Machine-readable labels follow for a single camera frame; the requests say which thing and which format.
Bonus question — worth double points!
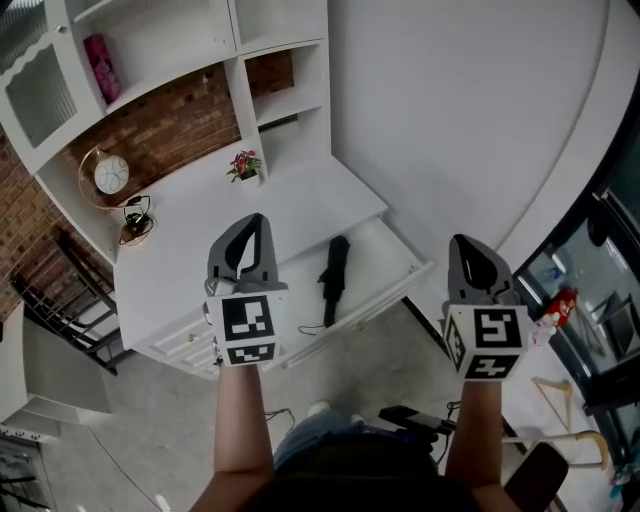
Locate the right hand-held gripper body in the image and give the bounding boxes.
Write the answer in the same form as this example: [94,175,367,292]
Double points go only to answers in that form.
[442,298,530,386]

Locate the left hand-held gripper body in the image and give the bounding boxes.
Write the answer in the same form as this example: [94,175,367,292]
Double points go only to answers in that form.
[202,277,290,369]

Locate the black umbrella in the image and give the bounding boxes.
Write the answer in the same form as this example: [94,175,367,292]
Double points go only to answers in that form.
[298,235,352,336]

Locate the person's right forearm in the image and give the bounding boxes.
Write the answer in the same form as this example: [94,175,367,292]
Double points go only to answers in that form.
[442,379,507,512]

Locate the person's left forearm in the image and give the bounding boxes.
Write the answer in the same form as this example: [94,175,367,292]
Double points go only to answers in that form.
[187,364,277,512]

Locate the red bottle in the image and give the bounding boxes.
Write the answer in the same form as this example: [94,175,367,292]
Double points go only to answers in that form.
[543,286,579,327]

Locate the wooden clothes hanger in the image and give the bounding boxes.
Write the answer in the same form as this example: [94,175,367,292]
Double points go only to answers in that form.
[530,377,574,434]

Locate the small potted flower plant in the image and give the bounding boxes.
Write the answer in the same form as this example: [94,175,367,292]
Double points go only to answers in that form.
[226,149,264,188]

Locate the black framed window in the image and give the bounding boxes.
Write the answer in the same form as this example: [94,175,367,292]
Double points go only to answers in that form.
[512,64,640,471]

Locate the black box device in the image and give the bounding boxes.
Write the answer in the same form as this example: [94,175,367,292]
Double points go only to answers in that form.
[377,405,457,437]

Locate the person's blue jeans legs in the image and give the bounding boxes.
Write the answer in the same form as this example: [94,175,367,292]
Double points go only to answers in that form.
[273,408,372,471]

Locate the globe lamp with gold arc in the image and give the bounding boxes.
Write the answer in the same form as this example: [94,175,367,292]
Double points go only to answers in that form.
[77,144,158,248]

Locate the wooden chair with dark seat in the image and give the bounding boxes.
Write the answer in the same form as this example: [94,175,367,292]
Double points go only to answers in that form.
[499,429,612,512]

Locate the black metal folding rack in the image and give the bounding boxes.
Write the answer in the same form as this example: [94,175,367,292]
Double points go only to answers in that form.
[9,224,122,377]

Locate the white open cabinet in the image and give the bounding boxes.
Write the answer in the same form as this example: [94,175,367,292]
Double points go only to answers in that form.
[0,299,114,442]

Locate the pink patterned box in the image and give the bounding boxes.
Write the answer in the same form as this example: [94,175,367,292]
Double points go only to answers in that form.
[82,32,123,106]

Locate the white hutch shelf unit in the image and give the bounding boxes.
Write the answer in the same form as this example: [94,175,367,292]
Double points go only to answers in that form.
[0,0,334,264]

